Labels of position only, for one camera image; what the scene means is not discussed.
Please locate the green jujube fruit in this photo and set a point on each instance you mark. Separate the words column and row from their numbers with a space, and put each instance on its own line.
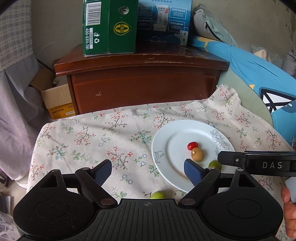
column 215, row 164

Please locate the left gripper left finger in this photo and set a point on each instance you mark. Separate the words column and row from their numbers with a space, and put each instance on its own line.
column 91, row 181

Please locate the green milk carton box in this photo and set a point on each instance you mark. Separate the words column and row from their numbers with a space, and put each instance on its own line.
column 109, row 27

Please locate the floral tablecloth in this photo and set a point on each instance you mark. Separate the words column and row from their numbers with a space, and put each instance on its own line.
column 124, row 136

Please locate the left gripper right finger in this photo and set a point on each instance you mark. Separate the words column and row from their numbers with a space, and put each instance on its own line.
column 205, row 183

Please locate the dark wooden nightstand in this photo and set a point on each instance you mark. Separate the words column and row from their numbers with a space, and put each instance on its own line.
column 155, row 73

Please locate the green jujube near gripper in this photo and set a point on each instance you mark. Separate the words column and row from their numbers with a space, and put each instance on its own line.
column 158, row 195

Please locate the checked grey fabric cover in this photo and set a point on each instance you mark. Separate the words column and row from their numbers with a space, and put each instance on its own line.
column 22, row 113

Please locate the cardboard box on floor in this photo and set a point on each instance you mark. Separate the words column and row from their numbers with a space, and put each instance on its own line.
column 58, row 101

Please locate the blue milk carton box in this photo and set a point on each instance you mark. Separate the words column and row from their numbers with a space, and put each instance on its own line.
column 163, row 21

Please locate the blue shark plush pillow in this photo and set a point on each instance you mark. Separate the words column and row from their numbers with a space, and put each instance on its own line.
column 275, row 87

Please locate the grey green pillow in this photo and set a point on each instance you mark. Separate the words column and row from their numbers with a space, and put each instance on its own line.
column 208, row 26

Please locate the white floral plate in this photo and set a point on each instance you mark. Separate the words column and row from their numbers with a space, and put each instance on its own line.
column 169, row 149

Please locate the person's right hand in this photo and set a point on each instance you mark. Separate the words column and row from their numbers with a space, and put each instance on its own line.
column 289, row 211

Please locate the red cherry tomato on plate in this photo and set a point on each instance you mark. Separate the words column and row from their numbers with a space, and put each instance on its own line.
column 192, row 145

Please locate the brown longan fruit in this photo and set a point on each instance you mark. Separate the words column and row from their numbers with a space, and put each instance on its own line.
column 197, row 154

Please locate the grey jacket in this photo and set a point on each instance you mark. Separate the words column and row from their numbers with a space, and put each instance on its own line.
column 289, row 62

